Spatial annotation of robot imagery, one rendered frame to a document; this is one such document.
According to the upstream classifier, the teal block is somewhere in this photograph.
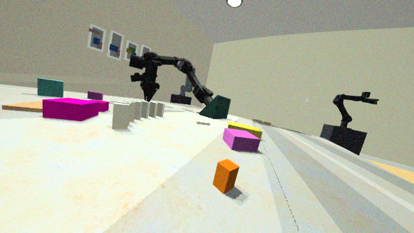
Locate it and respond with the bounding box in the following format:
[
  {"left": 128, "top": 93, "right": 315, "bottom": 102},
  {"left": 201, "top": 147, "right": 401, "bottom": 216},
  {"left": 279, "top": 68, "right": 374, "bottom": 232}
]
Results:
[{"left": 38, "top": 78, "right": 64, "bottom": 98}]

